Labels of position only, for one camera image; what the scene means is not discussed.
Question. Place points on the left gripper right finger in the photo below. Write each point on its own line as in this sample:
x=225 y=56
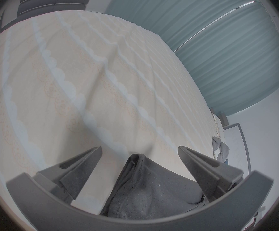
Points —
x=211 y=174

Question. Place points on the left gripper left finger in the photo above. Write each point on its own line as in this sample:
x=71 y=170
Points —
x=74 y=174

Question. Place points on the black T-shirt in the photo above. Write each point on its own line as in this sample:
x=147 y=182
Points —
x=149 y=189

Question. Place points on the pile of clothes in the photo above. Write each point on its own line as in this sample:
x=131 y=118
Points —
x=222 y=150

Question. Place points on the bed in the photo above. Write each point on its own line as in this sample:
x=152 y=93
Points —
x=81 y=80

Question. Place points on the white printed pillow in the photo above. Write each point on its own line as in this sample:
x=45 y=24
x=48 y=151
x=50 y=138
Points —
x=218 y=129

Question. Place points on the grey bedside table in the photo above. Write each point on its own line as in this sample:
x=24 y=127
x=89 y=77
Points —
x=223 y=119

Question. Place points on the blue-green curtain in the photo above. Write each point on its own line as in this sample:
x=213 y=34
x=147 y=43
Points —
x=238 y=68
x=166 y=13

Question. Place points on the black chest of drawers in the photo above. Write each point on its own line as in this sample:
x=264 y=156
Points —
x=57 y=3

